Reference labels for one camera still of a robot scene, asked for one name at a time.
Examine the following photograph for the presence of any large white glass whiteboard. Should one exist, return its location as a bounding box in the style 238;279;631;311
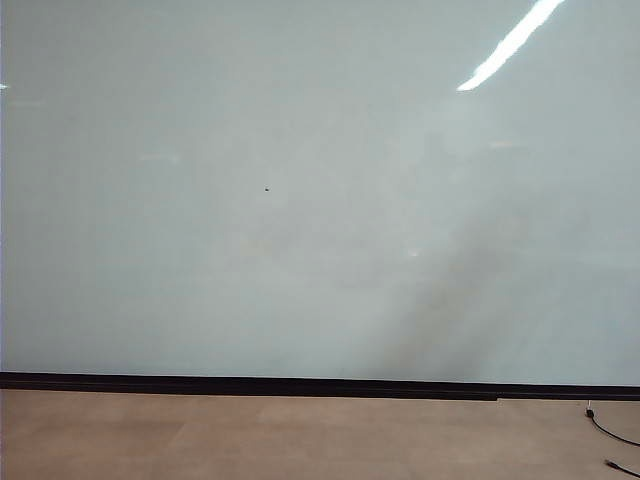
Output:
0;0;640;387

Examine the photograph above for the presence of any black whiteboard bottom rail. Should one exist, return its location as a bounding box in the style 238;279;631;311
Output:
0;370;640;403

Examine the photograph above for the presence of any black cable with plug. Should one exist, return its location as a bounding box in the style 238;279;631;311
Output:
604;457;640;478
584;399;640;447

